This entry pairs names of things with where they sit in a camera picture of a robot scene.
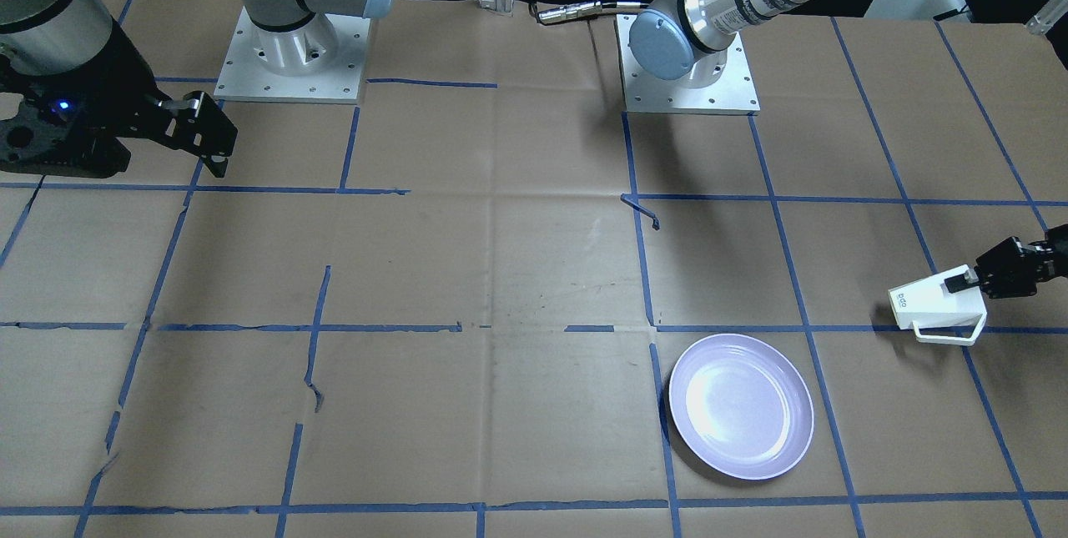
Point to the lavender round plate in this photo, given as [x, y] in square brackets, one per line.
[741, 407]

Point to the white angular cup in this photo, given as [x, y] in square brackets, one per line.
[925, 304]

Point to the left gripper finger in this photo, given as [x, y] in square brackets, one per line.
[961, 280]

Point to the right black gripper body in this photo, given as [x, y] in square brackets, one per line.
[127, 81]

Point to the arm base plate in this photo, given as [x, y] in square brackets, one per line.
[322, 62]
[719, 84]

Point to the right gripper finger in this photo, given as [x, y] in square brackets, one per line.
[201, 128]

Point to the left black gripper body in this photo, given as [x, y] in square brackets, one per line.
[1015, 263]

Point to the silver cable connector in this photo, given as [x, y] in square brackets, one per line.
[577, 11]

